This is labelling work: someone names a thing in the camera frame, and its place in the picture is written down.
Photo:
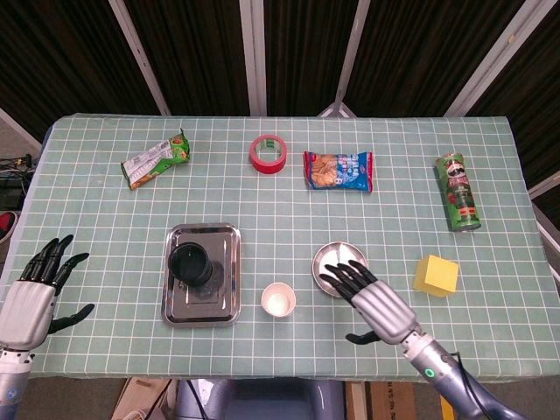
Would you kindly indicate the red tape roll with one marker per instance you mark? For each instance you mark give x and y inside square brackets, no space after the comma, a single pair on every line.
[262,166]

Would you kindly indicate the black cup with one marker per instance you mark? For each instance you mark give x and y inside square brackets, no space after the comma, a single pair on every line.
[190,262]

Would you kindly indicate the white paper cup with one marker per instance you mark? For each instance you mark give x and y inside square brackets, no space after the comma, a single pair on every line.
[277,302]

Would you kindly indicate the green Pringles can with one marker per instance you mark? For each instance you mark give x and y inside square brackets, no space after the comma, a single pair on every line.
[459,192]

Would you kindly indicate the green checked tablecloth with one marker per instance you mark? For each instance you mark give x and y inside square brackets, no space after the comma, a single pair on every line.
[306,210]

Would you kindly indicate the white metal frame bar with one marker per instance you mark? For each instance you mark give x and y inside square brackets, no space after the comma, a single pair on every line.
[544,186]
[22,127]

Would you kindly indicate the rectangular steel tray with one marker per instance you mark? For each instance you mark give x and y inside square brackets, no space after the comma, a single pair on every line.
[227,306]

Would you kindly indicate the plain brown cardboard box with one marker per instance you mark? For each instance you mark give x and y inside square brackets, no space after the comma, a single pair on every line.
[144,394]

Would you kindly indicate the green snack packet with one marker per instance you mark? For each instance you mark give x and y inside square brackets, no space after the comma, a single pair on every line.
[153,164]

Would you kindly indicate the blue-grey robot torso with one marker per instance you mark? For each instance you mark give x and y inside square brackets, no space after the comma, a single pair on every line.
[271,400]

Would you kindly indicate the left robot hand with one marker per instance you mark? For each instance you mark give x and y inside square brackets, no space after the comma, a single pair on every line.
[26,315]

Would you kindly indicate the round steel plate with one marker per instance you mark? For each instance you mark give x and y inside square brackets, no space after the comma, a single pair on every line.
[332,254]

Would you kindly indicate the printed brown cardboard box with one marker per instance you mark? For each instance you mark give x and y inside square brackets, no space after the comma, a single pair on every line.
[389,400]

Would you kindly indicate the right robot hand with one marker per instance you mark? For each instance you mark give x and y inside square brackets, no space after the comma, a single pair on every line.
[385,312]

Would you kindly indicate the yellow foam cube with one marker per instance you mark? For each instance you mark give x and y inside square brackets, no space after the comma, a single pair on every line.
[437,275]

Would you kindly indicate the blue biscuit packet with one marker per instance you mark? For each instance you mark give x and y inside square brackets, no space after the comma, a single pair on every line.
[341,172]

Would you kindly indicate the white metal frame post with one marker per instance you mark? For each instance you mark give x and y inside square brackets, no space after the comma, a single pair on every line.
[254,57]
[350,57]
[140,57]
[494,57]

